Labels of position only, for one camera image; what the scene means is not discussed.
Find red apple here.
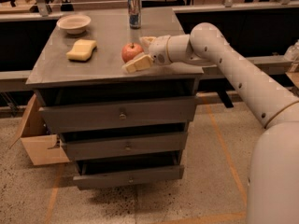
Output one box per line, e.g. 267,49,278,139
121,42,143,63

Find blue silver drink can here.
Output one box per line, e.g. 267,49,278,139
128,0,141,29

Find brown cardboard box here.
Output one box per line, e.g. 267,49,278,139
9,95,69,166

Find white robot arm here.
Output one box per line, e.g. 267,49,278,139
122,22,299,224

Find grey metal railing beam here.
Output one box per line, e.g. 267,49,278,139
0,55,293,93

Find middle grey drawer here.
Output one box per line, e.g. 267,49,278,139
62,132,188,161

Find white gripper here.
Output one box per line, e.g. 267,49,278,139
121,35,171,73

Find top grey drawer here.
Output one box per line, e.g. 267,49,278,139
39,96,195,133

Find white bowl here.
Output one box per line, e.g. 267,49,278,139
57,14,91,35

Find bottom grey drawer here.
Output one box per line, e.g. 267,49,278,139
73,165,184,189

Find clear sanitizer pump bottle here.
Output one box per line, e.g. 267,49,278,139
284,40,299,72

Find grey drawer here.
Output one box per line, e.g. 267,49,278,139
39,96,195,133
62,132,188,161
73,165,184,189

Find yellow sponge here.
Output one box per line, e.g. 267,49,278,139
66,39,97,62

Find grey drawer cabinet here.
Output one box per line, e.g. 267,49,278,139
27,7,202,189

